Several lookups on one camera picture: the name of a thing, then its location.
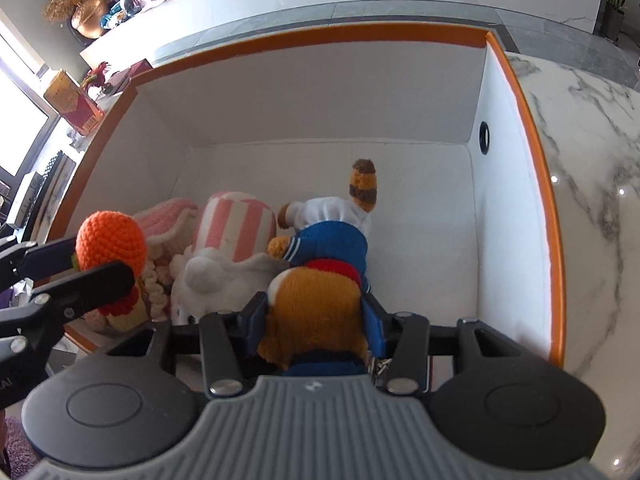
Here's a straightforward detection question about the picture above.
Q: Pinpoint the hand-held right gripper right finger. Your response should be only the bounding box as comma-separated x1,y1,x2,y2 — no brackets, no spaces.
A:
362,294,507,395

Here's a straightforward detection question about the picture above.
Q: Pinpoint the dried flower bunch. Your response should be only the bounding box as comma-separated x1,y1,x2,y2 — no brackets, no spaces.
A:
42,0,85,22

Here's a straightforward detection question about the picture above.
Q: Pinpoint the black keyboard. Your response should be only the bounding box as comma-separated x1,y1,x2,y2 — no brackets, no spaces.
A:
34,151,67,197

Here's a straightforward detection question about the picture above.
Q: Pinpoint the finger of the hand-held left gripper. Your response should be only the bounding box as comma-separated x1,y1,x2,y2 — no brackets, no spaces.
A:
0,237,81,292
0,261,137,357

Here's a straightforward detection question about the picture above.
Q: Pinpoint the white box with orange rim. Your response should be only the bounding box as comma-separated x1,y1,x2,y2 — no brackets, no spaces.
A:
47,27,568,396

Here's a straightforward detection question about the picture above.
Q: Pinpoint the purple rug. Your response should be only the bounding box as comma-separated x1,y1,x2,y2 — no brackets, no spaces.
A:
0,405,37,480

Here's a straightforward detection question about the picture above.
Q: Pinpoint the potted green plant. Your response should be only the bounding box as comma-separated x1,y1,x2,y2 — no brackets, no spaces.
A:
585,0,640,44

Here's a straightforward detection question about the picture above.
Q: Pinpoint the pink crochet toy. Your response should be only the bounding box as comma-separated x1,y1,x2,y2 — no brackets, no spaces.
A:
131,198,202,321

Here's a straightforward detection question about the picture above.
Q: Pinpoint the fox plush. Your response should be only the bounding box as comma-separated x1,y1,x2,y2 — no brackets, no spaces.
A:
257,159,379,378

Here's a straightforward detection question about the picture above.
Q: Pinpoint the yellow red carton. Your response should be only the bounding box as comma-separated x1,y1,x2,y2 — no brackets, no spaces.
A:
42,70,106,136

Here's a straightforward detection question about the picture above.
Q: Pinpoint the red feather decoration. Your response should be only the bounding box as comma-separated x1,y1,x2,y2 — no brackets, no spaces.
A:
80,61,114,94

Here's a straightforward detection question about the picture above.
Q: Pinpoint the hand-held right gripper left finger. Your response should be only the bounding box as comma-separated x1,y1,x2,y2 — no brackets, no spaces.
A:
107,292,271,399

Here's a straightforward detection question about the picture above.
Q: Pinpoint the gold vase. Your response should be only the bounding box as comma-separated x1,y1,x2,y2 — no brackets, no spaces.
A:
70,0,112,39

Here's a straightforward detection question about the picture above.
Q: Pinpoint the orange crochet doll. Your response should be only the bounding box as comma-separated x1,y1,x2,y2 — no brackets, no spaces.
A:
74,210,152,334

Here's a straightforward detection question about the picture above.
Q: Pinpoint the silver flat box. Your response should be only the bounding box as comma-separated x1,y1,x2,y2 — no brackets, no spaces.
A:
4,170,45,229

